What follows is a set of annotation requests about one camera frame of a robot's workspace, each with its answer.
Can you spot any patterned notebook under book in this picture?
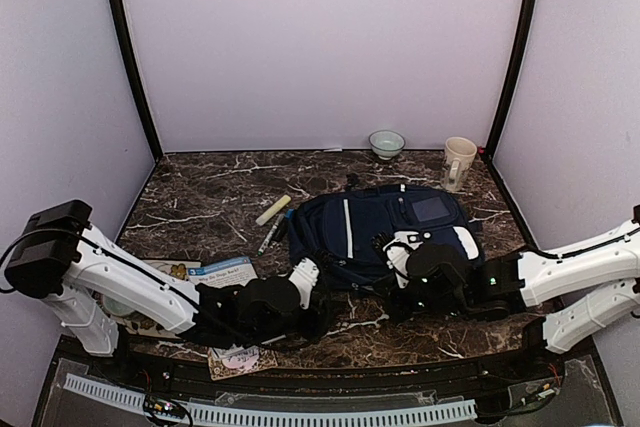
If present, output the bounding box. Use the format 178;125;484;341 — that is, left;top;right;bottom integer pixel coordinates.
208;346;278;381

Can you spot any blue capped black marker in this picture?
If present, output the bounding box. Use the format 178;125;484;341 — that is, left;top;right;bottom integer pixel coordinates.
282;209;294;223

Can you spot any blue white reader book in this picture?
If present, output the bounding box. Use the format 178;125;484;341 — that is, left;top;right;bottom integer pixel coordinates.
187;256;258;288

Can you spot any floral square plate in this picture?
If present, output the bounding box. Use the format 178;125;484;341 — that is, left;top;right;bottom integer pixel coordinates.
96;262;199;340

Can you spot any black enclosure corner post left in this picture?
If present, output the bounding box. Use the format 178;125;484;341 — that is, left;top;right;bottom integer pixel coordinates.
108;0;164;163

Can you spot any yellow highlighter pen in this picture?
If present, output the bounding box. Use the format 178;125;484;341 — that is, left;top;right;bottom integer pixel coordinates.
256;194;291;226

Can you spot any cream coral pattern mug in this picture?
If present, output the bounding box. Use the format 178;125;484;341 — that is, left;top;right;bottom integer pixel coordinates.
441;137;478;192

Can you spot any black enclosure corner post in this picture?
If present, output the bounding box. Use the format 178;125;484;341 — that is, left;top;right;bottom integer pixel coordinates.
108;0;164;163
484;0;536;164

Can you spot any black enclosure corner post right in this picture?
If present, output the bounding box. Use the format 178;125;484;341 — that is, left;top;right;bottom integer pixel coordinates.
484;0;536;164

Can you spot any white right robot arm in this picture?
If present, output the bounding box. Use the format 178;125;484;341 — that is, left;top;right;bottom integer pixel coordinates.
372;217;639;381

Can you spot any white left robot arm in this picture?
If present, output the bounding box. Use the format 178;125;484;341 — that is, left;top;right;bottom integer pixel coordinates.
1;199;331;383

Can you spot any small celadon bowl at back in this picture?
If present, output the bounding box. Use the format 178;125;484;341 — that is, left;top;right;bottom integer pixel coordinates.
369;130;406;160

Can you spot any navy blue student backpack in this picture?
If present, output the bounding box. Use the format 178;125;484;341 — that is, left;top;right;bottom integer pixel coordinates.
288;184;485;290

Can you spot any white slotted cable duct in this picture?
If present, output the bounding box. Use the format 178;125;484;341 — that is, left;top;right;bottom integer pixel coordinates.
63;374;477;426

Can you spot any celadon cup on plate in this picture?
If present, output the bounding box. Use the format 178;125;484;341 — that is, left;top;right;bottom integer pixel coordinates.
101;296;136;318

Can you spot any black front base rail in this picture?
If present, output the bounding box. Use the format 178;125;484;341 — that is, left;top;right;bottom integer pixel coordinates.
49;334;596;403

